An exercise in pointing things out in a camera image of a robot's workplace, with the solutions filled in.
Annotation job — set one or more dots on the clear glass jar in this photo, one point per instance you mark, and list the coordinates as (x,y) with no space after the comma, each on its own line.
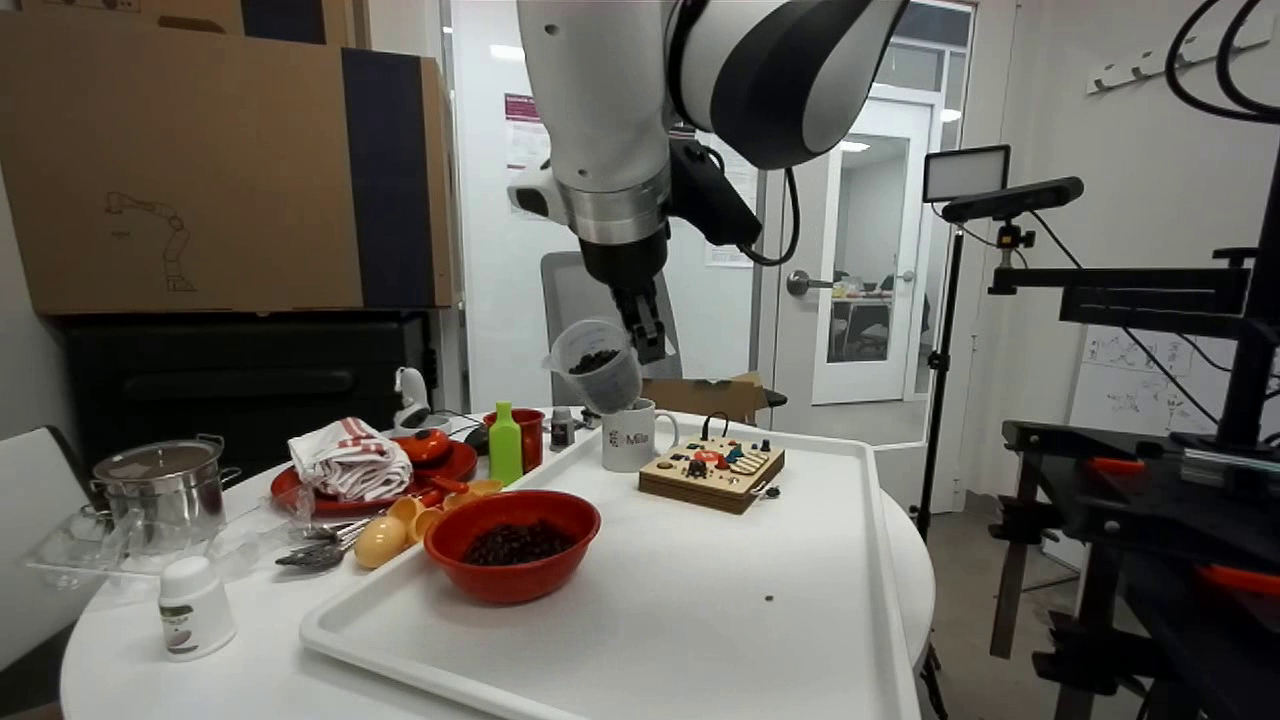
(162,499)

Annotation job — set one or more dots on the white pill bottle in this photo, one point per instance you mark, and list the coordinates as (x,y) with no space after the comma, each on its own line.
(193,612)

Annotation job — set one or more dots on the white plastic tray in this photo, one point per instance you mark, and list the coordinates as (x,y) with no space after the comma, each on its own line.
(667,625)

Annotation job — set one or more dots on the white round desk device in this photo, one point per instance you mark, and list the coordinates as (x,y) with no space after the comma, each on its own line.
(411,395)

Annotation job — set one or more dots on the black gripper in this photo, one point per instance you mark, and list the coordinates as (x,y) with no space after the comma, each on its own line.
(625,264)

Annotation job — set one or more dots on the black cabinet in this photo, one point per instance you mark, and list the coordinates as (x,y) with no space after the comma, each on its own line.
(240,381)

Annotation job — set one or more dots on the metal cutlery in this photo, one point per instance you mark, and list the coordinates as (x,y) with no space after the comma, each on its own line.
(319,550)

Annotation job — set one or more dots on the green squeeze bottle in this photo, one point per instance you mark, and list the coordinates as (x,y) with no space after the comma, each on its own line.
(506,451)

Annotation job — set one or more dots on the black perforated workbench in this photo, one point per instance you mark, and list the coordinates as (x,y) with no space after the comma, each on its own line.
(1174,562)

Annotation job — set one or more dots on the orange toy food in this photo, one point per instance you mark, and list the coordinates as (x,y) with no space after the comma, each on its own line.
(461,499)

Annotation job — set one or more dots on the small grey cup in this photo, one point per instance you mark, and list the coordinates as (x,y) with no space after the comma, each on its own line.
(562,429)

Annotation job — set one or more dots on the large cardboard box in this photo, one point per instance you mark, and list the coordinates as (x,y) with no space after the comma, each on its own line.
(173,173)

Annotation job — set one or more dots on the yellow toy food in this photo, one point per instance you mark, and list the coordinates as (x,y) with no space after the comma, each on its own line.
(376,540)

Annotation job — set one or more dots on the clear plastic container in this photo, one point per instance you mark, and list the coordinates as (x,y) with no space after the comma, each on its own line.
(68,553)

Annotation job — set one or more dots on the white door with window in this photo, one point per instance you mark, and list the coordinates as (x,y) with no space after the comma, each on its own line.
(904,264)

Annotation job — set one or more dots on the red bowl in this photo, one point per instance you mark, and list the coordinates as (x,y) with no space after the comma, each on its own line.
(513,565)

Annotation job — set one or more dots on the white coat hook rail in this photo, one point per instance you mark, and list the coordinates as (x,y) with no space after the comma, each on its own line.
(1146,63)

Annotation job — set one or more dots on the black light stand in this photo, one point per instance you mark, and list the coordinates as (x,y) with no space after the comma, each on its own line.
(946,361)

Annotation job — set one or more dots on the white Mila mug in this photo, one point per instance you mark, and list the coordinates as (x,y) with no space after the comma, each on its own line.
(634,442)

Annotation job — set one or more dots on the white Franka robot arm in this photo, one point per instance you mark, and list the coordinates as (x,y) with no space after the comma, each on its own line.
(603,94)

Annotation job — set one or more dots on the black camera mount beam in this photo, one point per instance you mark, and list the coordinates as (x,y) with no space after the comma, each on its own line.
(1146,287)

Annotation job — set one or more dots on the red cup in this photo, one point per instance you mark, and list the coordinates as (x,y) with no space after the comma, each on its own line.
(532,432)

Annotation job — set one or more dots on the grey mesh office chair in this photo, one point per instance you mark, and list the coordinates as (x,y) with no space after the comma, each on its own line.
(567,303)

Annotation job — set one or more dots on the red toy tomato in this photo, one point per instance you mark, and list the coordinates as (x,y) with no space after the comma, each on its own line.
(424,446)

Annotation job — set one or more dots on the LED light panel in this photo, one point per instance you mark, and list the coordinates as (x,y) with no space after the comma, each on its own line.
(967,173)

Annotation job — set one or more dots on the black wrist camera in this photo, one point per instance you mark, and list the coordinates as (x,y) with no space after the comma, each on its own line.
(707,194)

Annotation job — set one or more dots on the black stereo camera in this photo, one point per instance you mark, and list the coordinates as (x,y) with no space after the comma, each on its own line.
(1013,199)

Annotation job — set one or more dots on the wooden busy board toy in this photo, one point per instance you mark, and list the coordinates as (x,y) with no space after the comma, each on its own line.
(713,477)

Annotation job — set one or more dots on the black and orange clamp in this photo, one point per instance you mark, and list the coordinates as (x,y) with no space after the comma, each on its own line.
(1118,471)
(1242,576)

